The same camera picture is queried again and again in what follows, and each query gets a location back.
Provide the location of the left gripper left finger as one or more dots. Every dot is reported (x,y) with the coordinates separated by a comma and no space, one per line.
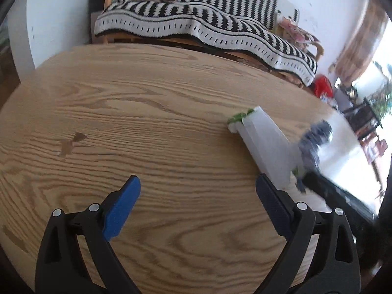
(60,266)

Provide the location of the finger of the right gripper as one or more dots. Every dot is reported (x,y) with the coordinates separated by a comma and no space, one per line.
(336,197)

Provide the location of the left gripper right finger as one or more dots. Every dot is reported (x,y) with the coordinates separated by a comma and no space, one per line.
(319,255)

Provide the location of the blue foil wrapper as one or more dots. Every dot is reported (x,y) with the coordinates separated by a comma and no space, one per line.
(308,146)

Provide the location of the black coffee table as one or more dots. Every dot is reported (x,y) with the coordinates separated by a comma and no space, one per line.
(362,119)

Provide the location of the green potted plant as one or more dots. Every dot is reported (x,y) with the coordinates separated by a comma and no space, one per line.
(380,101)

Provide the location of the red plastic bag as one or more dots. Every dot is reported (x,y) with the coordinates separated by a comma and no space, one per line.
(321,86)

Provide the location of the checked pink curtain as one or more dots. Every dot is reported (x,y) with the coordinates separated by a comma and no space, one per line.
(356,57)

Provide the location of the pink floral cushion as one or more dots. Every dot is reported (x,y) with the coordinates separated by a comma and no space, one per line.
(294,34)

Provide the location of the striped black white sofa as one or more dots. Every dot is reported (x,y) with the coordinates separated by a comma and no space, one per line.
(230,25)

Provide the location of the white cabinet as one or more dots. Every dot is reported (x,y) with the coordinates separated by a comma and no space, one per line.
(39,29)

